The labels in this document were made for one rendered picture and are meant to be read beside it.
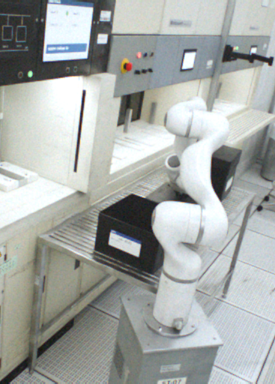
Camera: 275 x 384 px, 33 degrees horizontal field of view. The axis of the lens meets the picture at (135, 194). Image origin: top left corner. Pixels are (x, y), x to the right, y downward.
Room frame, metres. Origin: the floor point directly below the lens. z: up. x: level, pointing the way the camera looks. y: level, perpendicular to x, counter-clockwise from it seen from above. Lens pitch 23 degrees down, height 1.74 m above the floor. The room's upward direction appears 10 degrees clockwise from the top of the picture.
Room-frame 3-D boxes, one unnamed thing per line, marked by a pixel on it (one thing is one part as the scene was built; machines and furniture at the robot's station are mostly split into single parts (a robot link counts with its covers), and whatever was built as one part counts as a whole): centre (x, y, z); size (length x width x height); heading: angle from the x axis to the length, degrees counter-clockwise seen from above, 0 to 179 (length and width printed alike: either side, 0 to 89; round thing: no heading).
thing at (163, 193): (2.12, -0.23, 0.83); 0.29 x 0.29 x 0.13; 68
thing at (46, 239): (2.16, -0.17, 0.38); 1.30 x 0.60 x 0.76; 156
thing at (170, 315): (1.30, -0.18, 0.85); 0.19 x 0.19 x 0.18
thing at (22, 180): (1.96, 0.60, 0.89); 0.22 x 0.21 x 0.04; 66
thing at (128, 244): (1.72, -0.05, 0.85); 0.28 x 0.28 x 0.17; 65
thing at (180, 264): (1.30, -0.15, 1.07); 0.19 x 0.12 x 0.24; 92
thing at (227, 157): (2.53, -0.38, 0.89); 0.29 x 0.29 x 0.25; 69
